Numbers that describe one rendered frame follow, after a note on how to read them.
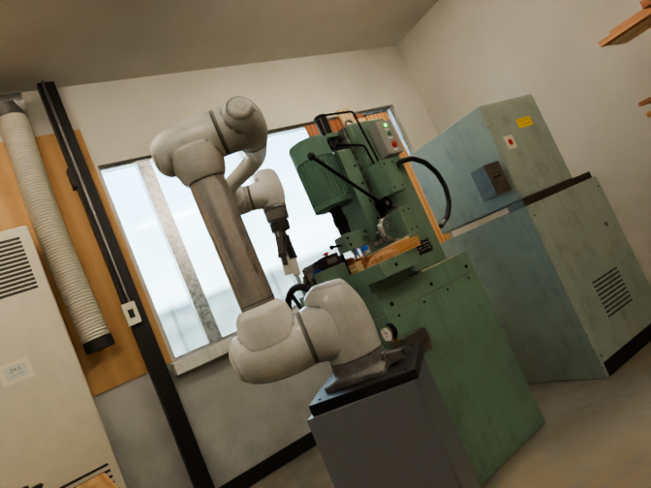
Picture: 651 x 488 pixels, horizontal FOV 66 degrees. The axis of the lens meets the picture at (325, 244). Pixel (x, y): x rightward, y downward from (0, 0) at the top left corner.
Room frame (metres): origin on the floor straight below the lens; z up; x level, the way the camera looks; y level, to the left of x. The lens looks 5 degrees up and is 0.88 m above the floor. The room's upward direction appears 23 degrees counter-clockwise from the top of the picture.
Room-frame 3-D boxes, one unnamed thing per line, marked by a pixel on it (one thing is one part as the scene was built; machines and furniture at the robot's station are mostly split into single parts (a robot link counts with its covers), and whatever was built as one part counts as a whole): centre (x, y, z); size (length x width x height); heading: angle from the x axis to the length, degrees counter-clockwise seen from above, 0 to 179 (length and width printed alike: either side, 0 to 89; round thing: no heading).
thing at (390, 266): (2.09, -0.01, 0.87); 0.61 x 0.30 x 0.06; 37
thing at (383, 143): (2.24, -0.44, 1.40); 0.10 x 0.06 x 0.16; 127
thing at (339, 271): (2.04, 0.05, 0.91); 0.15 x 0.14 x 0.09; 37
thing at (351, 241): (2.17, -0.11, 1.03); 0.14 x 0.07 x 0.09; 127
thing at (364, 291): (2.12, -0.05, 0.82); 0.40 x 0.21 x 0.04; 37
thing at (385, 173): (2.16, -0.36, 1.22); 0.09 x 0.08 x 0.15; 127
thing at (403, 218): (2.14, -0.34, 1.02); 0.09 x 0.07 x 0.12; 37
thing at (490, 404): (2.23, -0.19, 0.35); 0.58 x 0.45 x 0.71; 127
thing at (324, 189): (2.16, -0.10, 1.35); 0.18 x 0.18 x 0.31
